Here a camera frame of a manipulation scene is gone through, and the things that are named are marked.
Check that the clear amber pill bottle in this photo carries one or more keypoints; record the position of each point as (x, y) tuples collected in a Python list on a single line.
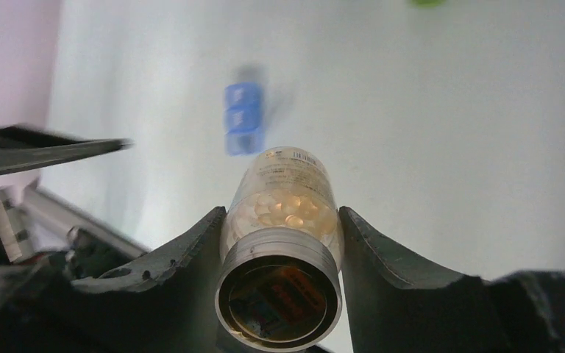
[(281, 247)]

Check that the blue pill organizer box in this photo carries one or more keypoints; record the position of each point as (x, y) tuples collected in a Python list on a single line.
[(243, 119)]

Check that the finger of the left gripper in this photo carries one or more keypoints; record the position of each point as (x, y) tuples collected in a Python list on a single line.
[(23, 148)]

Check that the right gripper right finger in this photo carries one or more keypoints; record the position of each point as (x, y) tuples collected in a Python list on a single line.
[(399, 301)]

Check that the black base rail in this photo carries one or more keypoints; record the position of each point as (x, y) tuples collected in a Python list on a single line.
[(42, 225)]

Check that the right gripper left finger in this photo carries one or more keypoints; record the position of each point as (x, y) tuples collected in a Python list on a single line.
[(159, 302)]

